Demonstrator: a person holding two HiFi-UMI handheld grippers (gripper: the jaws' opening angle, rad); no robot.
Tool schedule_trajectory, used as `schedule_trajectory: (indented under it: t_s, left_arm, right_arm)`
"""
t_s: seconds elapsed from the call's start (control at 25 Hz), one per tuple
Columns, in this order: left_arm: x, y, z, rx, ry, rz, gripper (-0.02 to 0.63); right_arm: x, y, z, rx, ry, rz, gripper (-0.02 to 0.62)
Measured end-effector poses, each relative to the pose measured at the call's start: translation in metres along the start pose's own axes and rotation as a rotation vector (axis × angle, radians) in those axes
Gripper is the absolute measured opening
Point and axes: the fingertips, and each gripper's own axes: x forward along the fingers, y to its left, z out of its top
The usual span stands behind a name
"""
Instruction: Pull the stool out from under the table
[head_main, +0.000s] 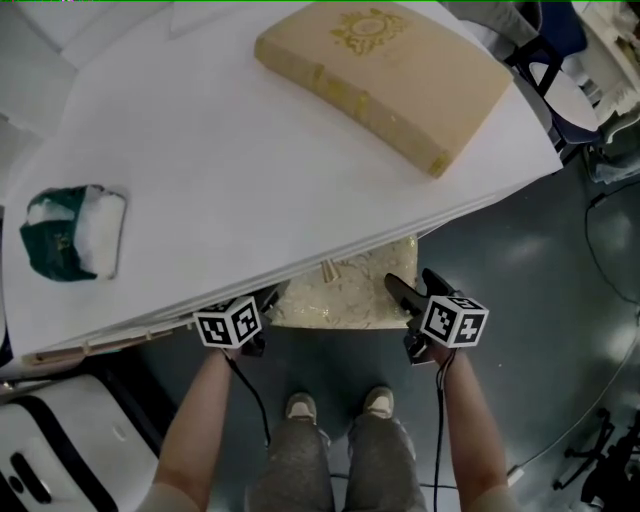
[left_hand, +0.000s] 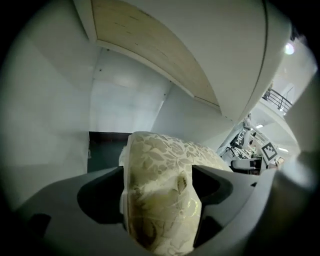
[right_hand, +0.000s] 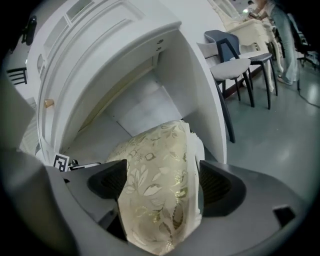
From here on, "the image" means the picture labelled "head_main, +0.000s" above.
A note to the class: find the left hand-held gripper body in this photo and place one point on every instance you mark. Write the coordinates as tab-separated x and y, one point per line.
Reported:
225	325

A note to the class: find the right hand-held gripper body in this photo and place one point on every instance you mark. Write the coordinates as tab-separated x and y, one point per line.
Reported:
450	322

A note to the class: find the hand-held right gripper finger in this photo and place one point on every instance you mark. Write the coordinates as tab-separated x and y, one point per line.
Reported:
437	285
405	297

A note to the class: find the gold floral upholstered chair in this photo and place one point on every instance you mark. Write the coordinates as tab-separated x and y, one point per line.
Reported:
340	300

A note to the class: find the white sheet covered table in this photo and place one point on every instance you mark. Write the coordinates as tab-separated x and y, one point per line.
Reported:
225	150

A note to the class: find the person's right forearm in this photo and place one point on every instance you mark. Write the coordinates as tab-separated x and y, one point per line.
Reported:
470	425

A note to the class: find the person's left forearm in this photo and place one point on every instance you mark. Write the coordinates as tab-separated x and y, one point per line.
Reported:
195	425

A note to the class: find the person's right shoe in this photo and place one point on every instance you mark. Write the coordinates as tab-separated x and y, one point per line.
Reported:
379	401

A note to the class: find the person's shoe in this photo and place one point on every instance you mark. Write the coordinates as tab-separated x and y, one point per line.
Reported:
379	401
301	407

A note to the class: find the person's left shoe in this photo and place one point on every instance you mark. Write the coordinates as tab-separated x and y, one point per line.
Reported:
301	407

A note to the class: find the person's left leg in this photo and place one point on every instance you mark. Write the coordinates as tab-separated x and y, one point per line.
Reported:
295	465

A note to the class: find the person's leg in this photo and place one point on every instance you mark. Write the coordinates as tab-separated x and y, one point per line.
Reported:
382	465
295	465

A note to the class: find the person's right leg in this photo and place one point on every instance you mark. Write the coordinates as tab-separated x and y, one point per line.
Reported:
382	465

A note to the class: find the white power strip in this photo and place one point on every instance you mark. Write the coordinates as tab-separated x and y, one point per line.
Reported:
515	474

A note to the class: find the white and black appliance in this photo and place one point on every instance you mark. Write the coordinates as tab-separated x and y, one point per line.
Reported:
75	425

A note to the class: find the green and white tissue pack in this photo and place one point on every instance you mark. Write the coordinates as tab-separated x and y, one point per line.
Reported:
55	240

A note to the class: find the beige book-shaped box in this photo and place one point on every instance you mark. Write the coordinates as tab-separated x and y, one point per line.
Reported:
400	85

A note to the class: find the black office chair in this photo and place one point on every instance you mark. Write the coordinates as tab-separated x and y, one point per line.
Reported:
620	460

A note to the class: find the grey chair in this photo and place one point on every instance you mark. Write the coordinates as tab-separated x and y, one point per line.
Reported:
570	105

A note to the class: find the blue chair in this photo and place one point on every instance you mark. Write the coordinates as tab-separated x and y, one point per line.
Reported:
562	25

